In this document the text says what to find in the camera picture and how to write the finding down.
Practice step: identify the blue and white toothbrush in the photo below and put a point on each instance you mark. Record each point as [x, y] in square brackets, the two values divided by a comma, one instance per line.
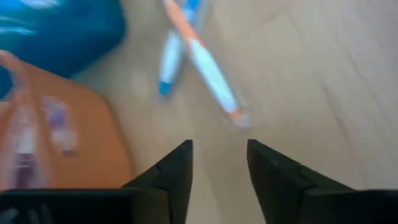
[37, 3]
[170, 62]
[15, 30]

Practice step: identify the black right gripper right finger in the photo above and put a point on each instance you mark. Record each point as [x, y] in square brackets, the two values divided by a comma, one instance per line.
[276, 193]

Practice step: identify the teal plastic basket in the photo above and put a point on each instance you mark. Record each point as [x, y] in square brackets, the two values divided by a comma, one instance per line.
[77, 37]

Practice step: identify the orange plastic basket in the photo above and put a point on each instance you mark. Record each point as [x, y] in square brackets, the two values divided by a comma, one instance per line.
[99, 149]

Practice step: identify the orange and white toothbrush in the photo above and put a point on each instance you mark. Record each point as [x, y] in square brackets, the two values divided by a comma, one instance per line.
[214, 81]

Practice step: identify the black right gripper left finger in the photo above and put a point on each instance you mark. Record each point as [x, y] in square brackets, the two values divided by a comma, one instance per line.
[177, 174]

